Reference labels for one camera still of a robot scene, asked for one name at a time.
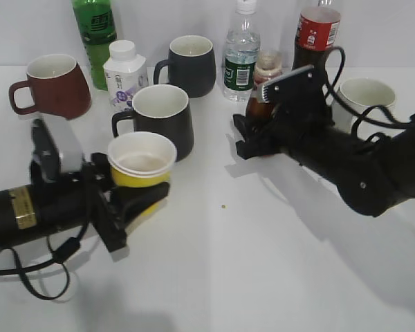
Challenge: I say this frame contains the black rear ceramic mug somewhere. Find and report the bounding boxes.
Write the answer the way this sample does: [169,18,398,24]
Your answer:
[153,35,216,98]

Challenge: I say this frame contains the clear water bottle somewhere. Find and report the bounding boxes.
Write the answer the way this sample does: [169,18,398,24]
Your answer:
[223,1,261,102]

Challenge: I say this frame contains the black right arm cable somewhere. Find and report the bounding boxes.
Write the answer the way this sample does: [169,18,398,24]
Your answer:
[323,46,414,139]

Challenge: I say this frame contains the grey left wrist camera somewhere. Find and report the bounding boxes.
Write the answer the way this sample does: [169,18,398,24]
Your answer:
[31,113,84,183]

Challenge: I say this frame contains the yellow paper cup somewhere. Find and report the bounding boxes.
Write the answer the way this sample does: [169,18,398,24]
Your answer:
[107,131,178,216]

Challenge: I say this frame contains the green drink bottle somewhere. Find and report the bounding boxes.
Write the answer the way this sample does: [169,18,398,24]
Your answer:
[71,1,117,91]

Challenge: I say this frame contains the black front ceramic mug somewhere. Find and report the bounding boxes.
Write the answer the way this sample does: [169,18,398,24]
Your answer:
[111,84,194,162]

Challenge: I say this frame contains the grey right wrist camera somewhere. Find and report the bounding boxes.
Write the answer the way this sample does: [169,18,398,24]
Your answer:
[257,65,315,104]

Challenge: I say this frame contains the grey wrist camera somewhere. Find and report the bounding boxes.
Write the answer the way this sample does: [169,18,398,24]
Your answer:
[257,65,315,104]
[31,113,84,183]

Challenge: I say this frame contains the cola bottle red label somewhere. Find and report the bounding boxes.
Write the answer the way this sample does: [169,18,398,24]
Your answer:
[292,1,342,70]

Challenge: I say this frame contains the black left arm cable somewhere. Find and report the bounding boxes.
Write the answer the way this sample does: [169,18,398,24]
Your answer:
[0,172,91,301]

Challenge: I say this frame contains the dark red ceramic mug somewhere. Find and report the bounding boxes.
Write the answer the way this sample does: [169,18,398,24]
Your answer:
[8,54,91,120]

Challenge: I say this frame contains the black ceramic mug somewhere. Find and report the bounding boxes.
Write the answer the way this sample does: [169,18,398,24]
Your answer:
[153,35,216,98]
[111,84,194,162]

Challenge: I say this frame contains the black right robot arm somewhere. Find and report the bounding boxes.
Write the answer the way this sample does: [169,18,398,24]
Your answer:
[232,65,415,216]

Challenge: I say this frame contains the white milk carton bottle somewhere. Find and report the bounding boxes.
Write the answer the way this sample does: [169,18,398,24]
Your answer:
[103,40,149,113]

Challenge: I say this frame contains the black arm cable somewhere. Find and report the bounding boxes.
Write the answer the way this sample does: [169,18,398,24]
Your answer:
[323,46,414,139]
[0,172,91,301]

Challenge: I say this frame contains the brown coffee drink bottle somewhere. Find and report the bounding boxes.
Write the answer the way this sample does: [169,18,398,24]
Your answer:
[246,49,282,120]

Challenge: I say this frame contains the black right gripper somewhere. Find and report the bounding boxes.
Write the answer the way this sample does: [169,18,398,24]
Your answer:
[232,66,334,163]

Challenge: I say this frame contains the white ceramic mug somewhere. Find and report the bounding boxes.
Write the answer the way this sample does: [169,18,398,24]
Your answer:
[331,77,396,133]

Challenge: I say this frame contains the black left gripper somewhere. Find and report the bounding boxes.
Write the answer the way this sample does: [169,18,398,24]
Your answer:
[84,152,169,252]

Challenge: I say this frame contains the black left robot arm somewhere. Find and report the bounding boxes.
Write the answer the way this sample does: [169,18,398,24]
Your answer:
[0,153,170,252]

